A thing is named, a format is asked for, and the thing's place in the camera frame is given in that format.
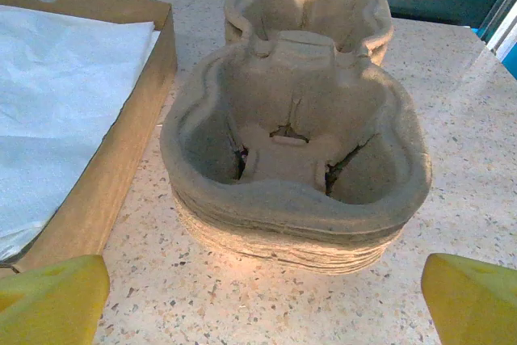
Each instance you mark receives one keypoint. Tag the brown pulp cup carrier stack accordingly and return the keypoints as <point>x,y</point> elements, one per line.
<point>282,159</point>

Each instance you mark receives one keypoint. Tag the brown cardboard napkin tray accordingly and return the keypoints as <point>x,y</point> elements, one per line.
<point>121,159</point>

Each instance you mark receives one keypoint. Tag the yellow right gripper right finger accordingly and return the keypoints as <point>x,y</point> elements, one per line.
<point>476,304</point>

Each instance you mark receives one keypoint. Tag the white napkin stack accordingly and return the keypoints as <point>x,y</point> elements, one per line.
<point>60,98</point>

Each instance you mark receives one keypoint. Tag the aluminium frame post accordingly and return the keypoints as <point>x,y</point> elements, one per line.
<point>503,34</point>

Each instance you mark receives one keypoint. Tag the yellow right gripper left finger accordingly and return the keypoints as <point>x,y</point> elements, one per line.
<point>48,304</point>

